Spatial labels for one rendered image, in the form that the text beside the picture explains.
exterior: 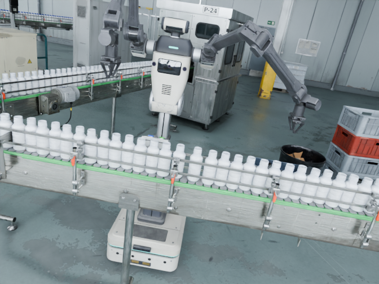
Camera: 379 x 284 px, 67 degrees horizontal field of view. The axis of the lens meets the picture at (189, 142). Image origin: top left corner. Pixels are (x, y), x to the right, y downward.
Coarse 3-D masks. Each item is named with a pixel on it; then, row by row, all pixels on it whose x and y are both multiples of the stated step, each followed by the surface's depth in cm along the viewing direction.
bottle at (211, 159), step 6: (210, 150) 133; (210, 156) 131; (216, 156) 132; (210, 162) 131; (216, 162) 132; (204, 168) 134; (210, 168) 132; (216, 168) 135; (204, 174) 135; (210, 174) 133; (204, 180) 135; (210, 180) 135
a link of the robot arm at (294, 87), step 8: (272, 40) 135; (256, 48) 131; (264, 48) 134; (272, 48) 135; (256, 56) 136; (264, 56) 138; (272, 56) 136; (272, 64) 140; (280, 64) 139; (280, 72) 142; (288, 72) 143; (288, 80) 144; (296, 80) 147; (288, 88) 150; (296, 88) 148; (304, 88) 150; (296, 96) 151
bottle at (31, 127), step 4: (28, 120) 134; (32, 120) 134; (28, 124) 135; (32, 124) 135; (28, 128) 135; (32, 128) 135; (36, 128) 136; (28, 136) 136; (32, 136) 136; (28, 140) 137; (32, 140) 137; (28, 144) 137; (32, 144) 138; (36, 144) 139; (28, 148) 138; (32, 148) 138
